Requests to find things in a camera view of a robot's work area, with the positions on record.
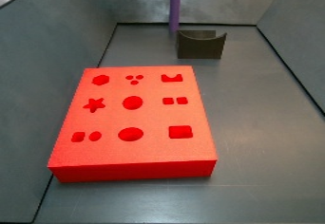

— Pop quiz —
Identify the purple round cylinder peg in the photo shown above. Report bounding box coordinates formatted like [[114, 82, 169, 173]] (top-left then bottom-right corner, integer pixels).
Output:
[[169, 0, 181, 32]]

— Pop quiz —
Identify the red foam shape board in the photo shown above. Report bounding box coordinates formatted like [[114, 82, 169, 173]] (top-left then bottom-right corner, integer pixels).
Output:
[[48, 65, 217, 182]]

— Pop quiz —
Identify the dark curved peg holder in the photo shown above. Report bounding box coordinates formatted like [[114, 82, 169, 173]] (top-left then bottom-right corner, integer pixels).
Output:
[[177, 30, 228, 59]]

